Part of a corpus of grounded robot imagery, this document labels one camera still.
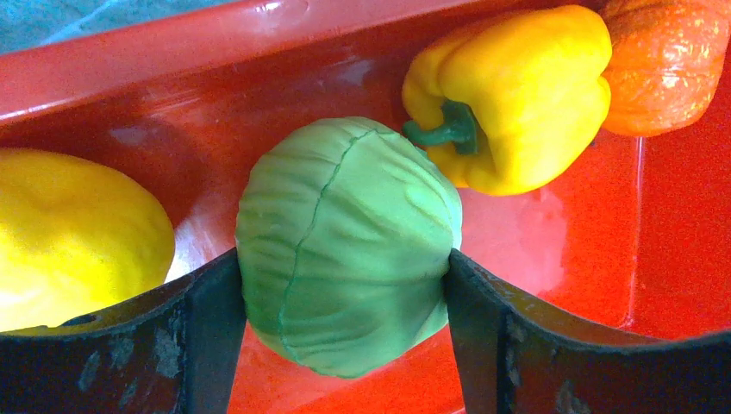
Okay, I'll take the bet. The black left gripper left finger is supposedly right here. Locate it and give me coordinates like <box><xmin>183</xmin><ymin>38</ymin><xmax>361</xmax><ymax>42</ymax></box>
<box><xmin>1</xmin><ymin>250</ymin><xmax>246</xmax><ymax>413</ymax></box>

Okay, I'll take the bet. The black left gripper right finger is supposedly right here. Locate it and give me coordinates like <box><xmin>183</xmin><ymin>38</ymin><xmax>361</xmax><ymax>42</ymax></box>
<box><xmin>443</xmin><ymin>250</ymin><xmax>730</xmax><ymax>413</ymax></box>

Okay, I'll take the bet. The green round cabbage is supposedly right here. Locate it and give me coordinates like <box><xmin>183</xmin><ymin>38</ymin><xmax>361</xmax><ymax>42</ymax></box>
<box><xmin>235</xmin><ymin>116</ymin><xmax>463</xmax><ymax>379</ymax></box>

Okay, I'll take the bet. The yellow orange bell pepper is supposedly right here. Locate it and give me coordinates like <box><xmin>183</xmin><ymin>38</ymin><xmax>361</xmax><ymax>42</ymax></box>
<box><xmin>402</xmin><ymin>5</ymin><xmax>612</xmax><ymax>196</ymax></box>

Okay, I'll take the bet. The orange red pepper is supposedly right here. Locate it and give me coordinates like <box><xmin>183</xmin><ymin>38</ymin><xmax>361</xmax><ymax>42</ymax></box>
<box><xmin>600</xmin><ymin>1</ymin><xmax>730</xmax><ymax>136</ymax></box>

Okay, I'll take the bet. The yellow pear squash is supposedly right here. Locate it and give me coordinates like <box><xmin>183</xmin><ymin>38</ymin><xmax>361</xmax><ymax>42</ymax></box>
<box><xmin>1</xmin><ymin>148</ymin><xmax>175</xmax><ymax>331</ymax></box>

